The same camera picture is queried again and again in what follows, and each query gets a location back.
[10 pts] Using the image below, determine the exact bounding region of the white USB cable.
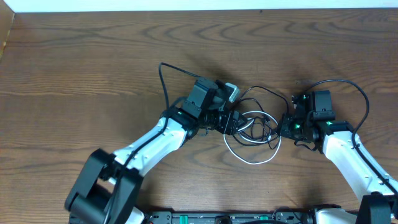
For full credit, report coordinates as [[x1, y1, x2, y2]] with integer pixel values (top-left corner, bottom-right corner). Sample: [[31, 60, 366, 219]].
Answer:
[[223, 110, 282, 166]]

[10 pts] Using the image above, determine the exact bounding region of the black USB cable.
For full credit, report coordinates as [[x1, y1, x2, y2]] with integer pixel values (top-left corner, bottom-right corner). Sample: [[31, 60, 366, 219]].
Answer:
[[229, 85, 290, 151]]

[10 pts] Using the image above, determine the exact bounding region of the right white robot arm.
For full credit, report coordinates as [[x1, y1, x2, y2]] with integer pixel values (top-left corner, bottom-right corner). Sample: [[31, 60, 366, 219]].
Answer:
[[277, 111, 397, 223]]

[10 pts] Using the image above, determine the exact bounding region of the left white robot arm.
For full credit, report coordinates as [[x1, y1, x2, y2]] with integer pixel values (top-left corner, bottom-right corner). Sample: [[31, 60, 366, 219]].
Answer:
[[65, 107, 248, 224]]

